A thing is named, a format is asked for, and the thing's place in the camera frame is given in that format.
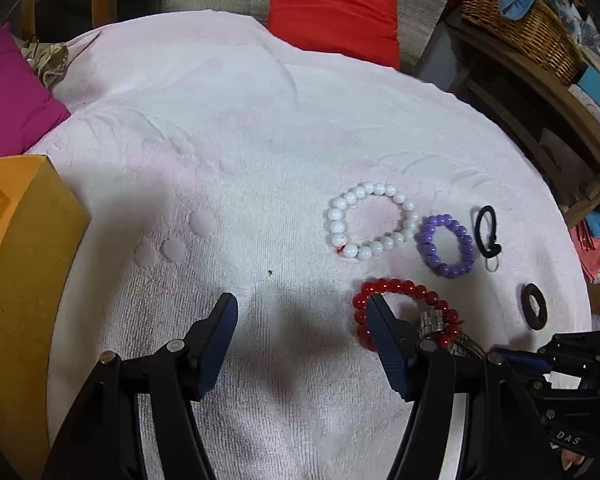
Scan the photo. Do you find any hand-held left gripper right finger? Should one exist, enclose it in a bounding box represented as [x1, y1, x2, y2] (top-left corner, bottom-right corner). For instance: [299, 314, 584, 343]
[366, 294, 563, 480]

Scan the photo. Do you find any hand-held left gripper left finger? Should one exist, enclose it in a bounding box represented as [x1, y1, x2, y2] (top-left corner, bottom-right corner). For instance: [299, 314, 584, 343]
[42, 292, 239, 480]

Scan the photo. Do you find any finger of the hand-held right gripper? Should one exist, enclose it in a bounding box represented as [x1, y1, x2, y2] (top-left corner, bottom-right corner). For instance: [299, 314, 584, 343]
[492, 346, 553, 376]

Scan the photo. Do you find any silver metal watch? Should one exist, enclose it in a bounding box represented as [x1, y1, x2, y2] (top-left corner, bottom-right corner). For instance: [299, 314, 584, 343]
[415, 310, 486, 358]

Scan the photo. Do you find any dark brown ring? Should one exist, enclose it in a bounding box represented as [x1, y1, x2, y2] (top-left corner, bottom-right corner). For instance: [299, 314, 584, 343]
[521, 283, 548, 332]

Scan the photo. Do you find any red bead bracelet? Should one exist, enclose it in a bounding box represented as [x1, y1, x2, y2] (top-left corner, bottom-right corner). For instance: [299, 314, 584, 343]
[352, 278, 463, 353]

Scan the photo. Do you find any purple bead bracelet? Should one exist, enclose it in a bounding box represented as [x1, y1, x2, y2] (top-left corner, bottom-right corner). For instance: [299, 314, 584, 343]
[418, 214, 476, 279]

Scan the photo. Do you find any white bead bracelet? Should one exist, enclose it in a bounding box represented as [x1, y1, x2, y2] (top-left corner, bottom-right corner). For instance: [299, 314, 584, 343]
[324, 183, 420, 261]

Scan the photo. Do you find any black hair tie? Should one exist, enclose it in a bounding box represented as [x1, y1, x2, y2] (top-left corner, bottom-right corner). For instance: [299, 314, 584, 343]
[475, 205, 502, 260]

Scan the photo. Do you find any orange tray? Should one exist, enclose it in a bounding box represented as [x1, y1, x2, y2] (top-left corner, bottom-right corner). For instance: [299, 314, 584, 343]
[0, 155, 92, 453]

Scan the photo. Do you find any person's right hand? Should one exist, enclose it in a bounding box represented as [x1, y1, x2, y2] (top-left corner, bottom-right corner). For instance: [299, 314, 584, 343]
[561, 450, 589, 472]

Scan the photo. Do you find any orange red cloth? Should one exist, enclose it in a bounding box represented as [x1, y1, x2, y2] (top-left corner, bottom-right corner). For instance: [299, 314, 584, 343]
[570, 220, 600, 283]

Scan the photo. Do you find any white towel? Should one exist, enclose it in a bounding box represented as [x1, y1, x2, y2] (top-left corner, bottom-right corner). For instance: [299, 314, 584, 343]
[22, 10, 596, 480]

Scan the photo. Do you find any wooden shelf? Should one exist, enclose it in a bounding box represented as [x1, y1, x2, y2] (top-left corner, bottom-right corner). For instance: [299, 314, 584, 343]
[445, 10, 600, 231]

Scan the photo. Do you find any magenta cushion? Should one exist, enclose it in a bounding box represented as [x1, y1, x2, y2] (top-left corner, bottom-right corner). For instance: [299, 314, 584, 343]
[0, 22, 72, 161]

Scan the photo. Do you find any wicker basket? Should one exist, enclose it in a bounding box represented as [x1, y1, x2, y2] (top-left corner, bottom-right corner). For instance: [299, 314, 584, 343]
[460, 0, 588, 86]

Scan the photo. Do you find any floral cloth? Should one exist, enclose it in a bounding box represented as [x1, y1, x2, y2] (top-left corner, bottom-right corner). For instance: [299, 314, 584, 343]
[20, 37, 71, 88]

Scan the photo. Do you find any small red cushion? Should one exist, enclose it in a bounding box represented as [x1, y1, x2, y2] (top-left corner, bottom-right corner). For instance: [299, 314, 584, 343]
[266, 0, 400, 70]

